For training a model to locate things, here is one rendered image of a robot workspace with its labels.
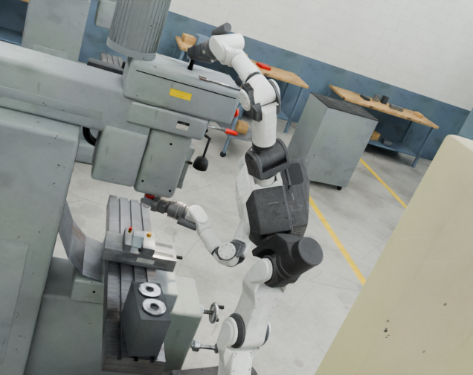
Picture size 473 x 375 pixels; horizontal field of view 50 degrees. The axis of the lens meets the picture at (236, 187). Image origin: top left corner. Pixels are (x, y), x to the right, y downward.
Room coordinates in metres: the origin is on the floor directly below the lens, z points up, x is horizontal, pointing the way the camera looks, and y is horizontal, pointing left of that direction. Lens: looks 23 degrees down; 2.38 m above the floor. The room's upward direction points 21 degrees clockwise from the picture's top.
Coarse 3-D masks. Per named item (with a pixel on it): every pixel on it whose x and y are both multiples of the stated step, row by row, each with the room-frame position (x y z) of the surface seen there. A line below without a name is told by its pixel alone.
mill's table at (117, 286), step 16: (112, 208) 2.48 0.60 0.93; (128, 208) 2.54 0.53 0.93; (144, 208) 2.61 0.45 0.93; (112, 224) 2.32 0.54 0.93; (128, 224) 2.38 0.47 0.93; (144, 224) 2.44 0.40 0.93; (112, 272) 1.94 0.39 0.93; (128, 272) 1.98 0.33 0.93; (144, 272) 2.05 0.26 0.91; (112, 288) 1.83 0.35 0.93; (128, 288) 1.87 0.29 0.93; (112, 304) 1.73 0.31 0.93; (112, 320) 1.65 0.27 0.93; (112, 336) 1.56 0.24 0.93; (112, 352) 1.48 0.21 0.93; (160, 352) 1.58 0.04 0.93; (112, 368) 1.47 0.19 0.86; (128, 368) 1.49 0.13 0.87; (144, 368) 1.51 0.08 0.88; (160, 368) 1.53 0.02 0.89
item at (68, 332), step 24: (72, 264) 2.15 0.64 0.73; (48, 288) 1.92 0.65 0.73; (192, 288) 2.33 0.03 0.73; (48, 312) 1.87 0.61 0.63; (72, 312) 1.91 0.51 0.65; (96, 312) 1.95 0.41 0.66; (192, 312) 2.14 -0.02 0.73; (48, 336) 1.88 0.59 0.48; (72, 336) 1.92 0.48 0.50; (96, 336) 1.96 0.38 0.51; (168, 336) 2.09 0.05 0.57; (192, 336) 2.13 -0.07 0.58; (48, 360) 1.89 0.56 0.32; (72, 360) 1.93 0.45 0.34; (96, 360) 1.98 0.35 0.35; (168, 360) 2.11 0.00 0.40
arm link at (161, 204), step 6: (156, 198) 2.13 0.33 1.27; (162, 198) 2.15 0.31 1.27; (168, 198) 2.17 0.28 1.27; (156, 204) 2.09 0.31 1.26; (162, 204) 2.10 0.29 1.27; (168, 204) 2.12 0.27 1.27; (174, 204) 2.11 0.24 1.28; (180, 204) 2.13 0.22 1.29; (150, 210) 2.09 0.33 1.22; (156, 210) 2.10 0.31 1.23; (162, 210) 2.10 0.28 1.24; (168, 210) 2.10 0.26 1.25; (174, 210) 2.10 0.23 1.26; (168, 216) 2.10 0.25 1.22; (174, 216) 2.10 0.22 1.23
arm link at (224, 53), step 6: (216, 36) 1.90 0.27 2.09; (210, 42) 1.92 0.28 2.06; (216, 42) 1.89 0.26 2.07; (222, 42) 1.88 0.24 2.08; (210, 48) 1.92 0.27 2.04; (216, 48) 1.89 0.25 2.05; (222, 48) 1.86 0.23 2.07; (228, 48) 1.86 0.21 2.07; (216, 54) 1.89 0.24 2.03; (222, 54) 1.86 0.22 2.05; (228, 54) 1.86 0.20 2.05; (234, 54) 1.86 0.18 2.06; (222, 60) 1.87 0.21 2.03; (228, 60) 1.86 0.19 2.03
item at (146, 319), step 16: (144, 288) 1.65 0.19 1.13; (160, 288) 1.71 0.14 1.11; (128, 304) 1.64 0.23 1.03; (144, 304) 1.56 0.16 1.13; (160, 304) 1.59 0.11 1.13; (128, 320) 1.60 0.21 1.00; (144, 320) 1.50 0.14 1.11; (160, 320) 1.53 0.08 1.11; (128, 336) 1.55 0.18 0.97; (144, 336) 1.51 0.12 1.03; (160, 336) 1.54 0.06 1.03; (128, 352) 1.50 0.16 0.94; (144, 352) 1.52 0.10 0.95
